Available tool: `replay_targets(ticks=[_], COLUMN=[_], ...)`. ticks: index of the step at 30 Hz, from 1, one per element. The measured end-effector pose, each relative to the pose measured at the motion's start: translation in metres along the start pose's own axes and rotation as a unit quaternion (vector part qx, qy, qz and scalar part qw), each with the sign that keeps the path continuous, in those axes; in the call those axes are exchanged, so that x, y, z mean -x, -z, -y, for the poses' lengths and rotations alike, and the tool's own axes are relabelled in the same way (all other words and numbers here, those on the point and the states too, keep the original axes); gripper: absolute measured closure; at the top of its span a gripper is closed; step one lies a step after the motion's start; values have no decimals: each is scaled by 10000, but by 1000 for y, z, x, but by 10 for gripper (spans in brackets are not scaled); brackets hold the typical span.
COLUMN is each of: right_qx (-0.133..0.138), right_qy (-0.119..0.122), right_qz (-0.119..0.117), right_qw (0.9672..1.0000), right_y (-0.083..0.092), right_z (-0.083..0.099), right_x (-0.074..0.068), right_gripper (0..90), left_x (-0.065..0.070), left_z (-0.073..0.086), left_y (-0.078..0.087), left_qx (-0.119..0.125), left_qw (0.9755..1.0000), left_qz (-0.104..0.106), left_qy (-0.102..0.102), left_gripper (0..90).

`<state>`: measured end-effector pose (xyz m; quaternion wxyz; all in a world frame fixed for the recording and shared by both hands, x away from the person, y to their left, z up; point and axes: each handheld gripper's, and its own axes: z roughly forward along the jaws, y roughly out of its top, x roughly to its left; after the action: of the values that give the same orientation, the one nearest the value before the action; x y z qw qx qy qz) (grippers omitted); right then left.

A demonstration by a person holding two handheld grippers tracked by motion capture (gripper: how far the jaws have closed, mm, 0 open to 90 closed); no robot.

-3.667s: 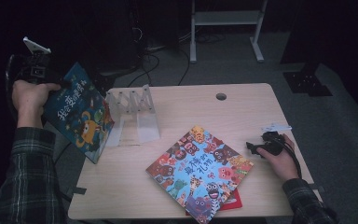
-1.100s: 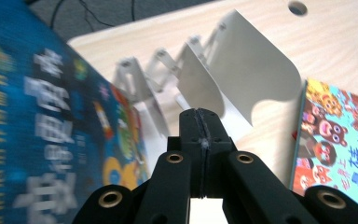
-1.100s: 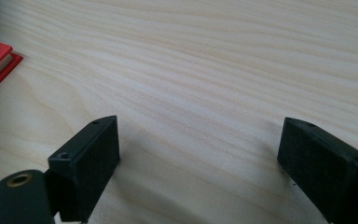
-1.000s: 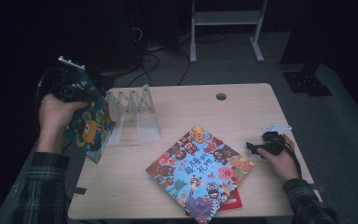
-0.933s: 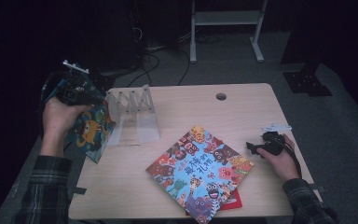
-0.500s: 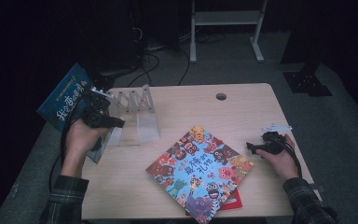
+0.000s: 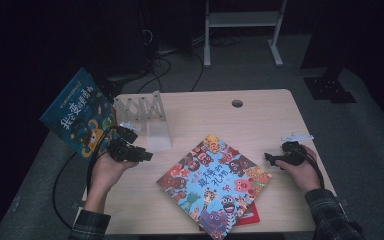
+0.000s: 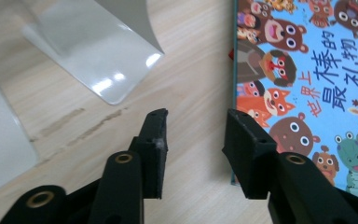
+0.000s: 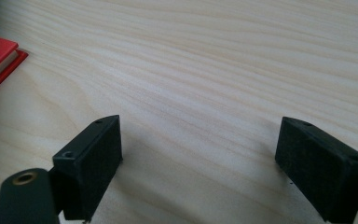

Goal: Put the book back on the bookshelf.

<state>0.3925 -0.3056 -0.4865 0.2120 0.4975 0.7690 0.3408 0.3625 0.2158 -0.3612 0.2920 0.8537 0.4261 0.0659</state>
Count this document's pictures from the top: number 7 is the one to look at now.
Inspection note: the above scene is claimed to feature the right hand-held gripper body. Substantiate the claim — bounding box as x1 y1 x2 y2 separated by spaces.
279 132 315 167

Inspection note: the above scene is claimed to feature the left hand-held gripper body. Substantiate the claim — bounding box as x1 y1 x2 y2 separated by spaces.
107 121 143 164

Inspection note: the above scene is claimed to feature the clear acrylic book stand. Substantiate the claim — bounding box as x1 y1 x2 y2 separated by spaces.
112 89 173 153

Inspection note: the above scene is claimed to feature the dark blue picture book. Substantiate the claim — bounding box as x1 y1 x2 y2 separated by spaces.
39 67 128 159

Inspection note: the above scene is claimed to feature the red picture book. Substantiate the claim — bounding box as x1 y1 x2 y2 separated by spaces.
198 200 261 232

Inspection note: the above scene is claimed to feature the light blue monster picture book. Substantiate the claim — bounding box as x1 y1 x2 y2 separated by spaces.
155 133 273 240

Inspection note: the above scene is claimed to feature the person's right hand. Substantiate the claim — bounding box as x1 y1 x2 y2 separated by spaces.
274 145 323 194

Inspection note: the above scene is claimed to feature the person's left hand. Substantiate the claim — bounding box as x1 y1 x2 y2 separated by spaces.
87 155 139 202

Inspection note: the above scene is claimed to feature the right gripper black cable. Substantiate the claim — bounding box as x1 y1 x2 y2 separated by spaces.
289 141 326 189

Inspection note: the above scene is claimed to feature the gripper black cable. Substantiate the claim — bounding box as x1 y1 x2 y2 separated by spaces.
52 125 121 231
289 141 326 189

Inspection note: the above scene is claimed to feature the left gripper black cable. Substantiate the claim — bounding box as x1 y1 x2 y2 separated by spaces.
52 125 121 231

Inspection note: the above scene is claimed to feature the black floor cable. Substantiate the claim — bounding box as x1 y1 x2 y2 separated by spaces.
190 49 205 93
136 54 173 95

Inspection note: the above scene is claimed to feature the black floor base plate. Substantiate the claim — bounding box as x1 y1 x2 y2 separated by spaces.
303 66 358 104

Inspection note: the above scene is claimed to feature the white metal stand frame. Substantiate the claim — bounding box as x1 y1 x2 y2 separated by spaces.
203 0 289 69

